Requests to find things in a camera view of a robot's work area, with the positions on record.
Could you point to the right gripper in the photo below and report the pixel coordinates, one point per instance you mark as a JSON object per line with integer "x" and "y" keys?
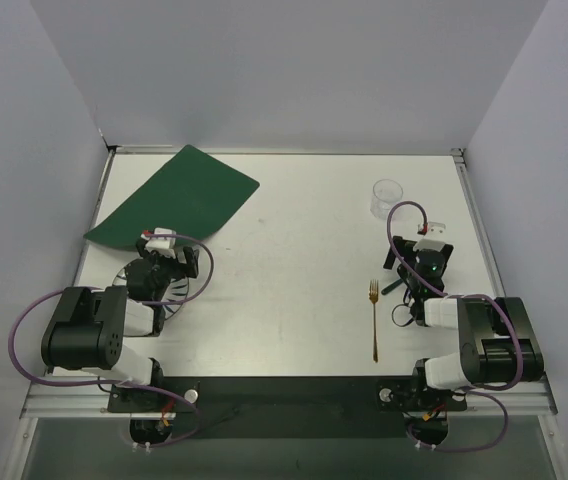
{"x": 409, "y": 248}

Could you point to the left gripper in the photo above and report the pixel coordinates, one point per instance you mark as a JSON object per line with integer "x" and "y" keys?
{"x": 173, "y": 261}

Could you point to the white plate with black stripes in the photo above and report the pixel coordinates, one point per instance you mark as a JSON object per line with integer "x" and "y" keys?
{"x": 175, "y": 290}

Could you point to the green placemat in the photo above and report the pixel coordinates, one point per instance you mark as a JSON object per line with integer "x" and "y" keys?
{"x": 193, "y": 194}

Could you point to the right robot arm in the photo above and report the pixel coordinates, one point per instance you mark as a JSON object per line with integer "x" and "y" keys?
{"x": 497, "y": 346}

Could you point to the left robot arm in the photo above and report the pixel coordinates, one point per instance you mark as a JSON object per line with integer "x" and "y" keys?
{"x": 88, "y": 327}

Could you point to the clear plastic cup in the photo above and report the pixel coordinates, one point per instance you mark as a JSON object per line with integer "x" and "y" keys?
{"x": 386, "y": 193}

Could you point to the gold fork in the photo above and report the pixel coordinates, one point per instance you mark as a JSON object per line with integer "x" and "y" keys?
{"x": 373, "y": 294}

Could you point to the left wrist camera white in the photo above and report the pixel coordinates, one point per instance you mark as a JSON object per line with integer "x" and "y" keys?
{"x": 161, "y": 241}

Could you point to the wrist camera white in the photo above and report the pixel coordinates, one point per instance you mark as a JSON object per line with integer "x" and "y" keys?
{"x": 433, "y": 238}
{"x": 161, "y": 241}

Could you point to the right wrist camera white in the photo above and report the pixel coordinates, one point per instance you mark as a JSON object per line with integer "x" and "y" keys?
{"x": 433, "y": 238}

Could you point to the green handled gold knife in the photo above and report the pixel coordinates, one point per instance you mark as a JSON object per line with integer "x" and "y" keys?
{"x": 391, "y": 287}

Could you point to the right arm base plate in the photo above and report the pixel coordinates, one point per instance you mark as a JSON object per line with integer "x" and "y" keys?
{"x": 400, "y": 395}

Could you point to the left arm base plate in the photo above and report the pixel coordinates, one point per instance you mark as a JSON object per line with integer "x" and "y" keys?
{"x": 136, "y": 400}

